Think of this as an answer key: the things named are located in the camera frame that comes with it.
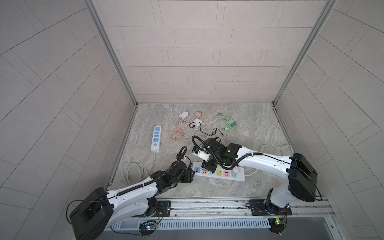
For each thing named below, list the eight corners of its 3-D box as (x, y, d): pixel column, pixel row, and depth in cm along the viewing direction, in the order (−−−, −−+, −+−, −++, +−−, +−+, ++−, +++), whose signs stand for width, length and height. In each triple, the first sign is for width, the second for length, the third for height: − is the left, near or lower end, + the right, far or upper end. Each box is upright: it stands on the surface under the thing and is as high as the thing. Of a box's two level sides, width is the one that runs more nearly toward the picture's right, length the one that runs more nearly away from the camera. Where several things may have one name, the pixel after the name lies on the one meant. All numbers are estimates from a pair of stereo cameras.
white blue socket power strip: (151, 151, 92) (150, 149, 90) (154, 128, 103) (153, 125, 101) (159, 151, 93) (158, 148, 90) (161, 127, 104) (160, 125, 101)
